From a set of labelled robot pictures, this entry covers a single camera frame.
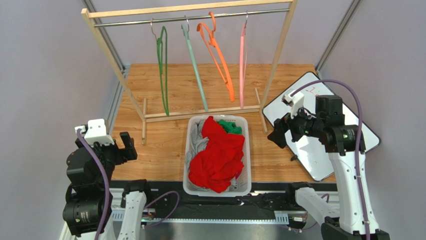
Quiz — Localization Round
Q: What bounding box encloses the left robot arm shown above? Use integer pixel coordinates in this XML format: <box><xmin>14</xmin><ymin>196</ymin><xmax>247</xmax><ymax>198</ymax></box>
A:
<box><xmin>62</xmin><ymin>132</ymin><xmax>152</xmax><ymax>240</ymax></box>

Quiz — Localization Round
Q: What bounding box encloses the wooden clothes rack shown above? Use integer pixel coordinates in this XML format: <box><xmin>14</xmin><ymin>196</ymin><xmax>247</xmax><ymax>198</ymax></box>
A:
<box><xmin>81</xmin><ymin>0</ymin><xmax>298</xmax><ymax>145</ymax></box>

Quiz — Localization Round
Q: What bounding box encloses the grey garment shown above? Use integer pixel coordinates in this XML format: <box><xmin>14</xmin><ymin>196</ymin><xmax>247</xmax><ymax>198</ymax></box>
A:
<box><xmin>185</xmin><ymin>120</ymin><xmax>209</xmax><ymax>170</ymax></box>

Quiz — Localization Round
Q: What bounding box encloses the green garment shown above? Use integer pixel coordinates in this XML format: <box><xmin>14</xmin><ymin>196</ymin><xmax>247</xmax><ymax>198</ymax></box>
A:
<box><xmin>217</xmin><ymin>119</ymin><xmax>243</xmax><ymax>135</ymax></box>

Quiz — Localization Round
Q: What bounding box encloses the mint green hanger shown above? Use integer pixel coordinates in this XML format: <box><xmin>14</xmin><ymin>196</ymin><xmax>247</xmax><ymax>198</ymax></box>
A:
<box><xmin>181</xmin><ymin>15</ymin><xmax>209</xmax><ymax>112</ymax></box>

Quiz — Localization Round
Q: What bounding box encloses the pink hanger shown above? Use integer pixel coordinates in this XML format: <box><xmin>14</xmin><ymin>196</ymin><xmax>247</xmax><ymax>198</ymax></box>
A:
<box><xmin>239</xmin><ymin>13</ymin><xmax>248</xmax><ymax>109</ymax></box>

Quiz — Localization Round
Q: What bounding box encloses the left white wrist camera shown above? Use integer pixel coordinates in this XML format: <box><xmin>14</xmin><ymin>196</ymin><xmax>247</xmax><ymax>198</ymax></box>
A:
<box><xmin>74</xmin><ymin>118</ymin><xmax>115</xmax><ymax>147</ymax></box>

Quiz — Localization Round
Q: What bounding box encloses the white plastic laundry basket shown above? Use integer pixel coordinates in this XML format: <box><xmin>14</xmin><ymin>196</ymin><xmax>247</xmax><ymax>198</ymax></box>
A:
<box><xmin>183</xmin><ymin>115</ymin><xmax>252</xmax><ymax>197</ymax></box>

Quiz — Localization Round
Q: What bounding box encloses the orange hanger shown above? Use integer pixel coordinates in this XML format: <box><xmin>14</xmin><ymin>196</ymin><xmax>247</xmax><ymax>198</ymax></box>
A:
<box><xmin>196</xmin><ymin>11</ymin><xmax>236</xmax><ymax>103</ymax></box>

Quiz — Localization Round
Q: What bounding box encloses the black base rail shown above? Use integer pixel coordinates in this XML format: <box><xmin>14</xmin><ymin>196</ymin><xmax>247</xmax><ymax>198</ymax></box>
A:
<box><xmin>109</xmin><ymin>180</ymin><xmax>340</xmax><ymax>225</ymax></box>

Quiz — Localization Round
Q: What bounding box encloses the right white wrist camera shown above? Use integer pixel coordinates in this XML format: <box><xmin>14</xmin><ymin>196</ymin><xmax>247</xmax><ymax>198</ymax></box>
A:
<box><xmin>281</xmin><ymin>88</ymin><xmax>305</xmax><ymax>119</ymax></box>

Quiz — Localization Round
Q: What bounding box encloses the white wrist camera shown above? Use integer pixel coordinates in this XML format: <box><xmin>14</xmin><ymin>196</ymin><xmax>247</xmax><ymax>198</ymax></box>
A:
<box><xmin>74</xmin><ymin>118</ymin><xmax>115</xmax><ymax>147</ymax></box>
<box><xmin>281</xmin><ymin>88</ymin><xmax>305</xmax><ymax>119</ymax></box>

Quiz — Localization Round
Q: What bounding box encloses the red t shirt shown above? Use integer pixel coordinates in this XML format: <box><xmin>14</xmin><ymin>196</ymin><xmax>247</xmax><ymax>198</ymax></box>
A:
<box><xmin>188</xmin><ymin>116</ymin><xmax>245</xmax><ymax>194</ymax></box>

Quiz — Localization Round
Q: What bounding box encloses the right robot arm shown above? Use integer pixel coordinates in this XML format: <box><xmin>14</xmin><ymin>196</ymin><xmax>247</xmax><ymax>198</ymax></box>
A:
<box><xmin>268</xmin><ymin>93</ymin><xmax>390</xmax><ymax>240</ymax></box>

